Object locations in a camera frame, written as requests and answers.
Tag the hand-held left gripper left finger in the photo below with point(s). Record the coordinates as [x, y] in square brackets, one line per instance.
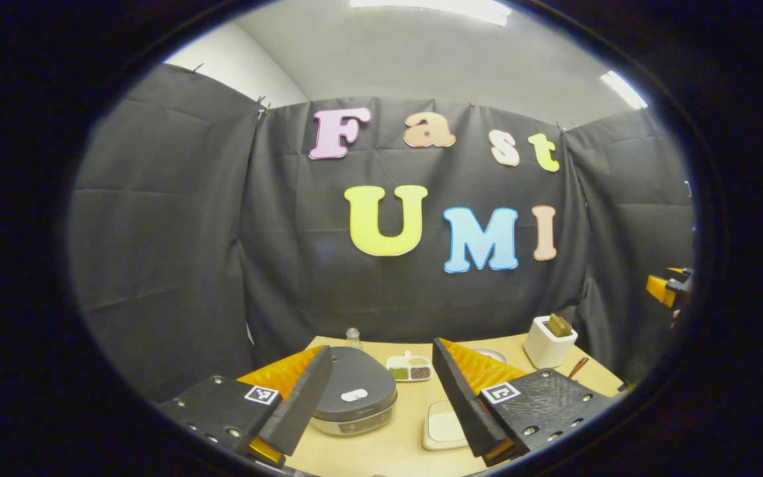
[302, 407]

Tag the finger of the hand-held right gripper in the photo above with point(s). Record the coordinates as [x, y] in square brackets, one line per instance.
[660, 288]

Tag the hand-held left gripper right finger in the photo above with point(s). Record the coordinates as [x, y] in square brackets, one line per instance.
[461, 404]

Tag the dark grey rice cooker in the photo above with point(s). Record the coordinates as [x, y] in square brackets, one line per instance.
[355, 384]

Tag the brown wooden spoon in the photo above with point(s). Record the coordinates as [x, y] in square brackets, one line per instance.
[579, 368]

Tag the round white plate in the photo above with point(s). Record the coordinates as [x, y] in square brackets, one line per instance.
[495, 356]

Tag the white divided bean dish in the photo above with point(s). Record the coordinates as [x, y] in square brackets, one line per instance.
[408, 370]

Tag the small clear glass bottle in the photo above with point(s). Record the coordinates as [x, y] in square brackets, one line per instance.
[354, 339]

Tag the white toaster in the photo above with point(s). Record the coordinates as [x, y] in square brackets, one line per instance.
[544, 351]

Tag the brown toast slice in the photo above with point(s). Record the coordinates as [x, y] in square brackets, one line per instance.
[559, 324]

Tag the long ceiling light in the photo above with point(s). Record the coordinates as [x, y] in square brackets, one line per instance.
[623, 89]
[434, 8]

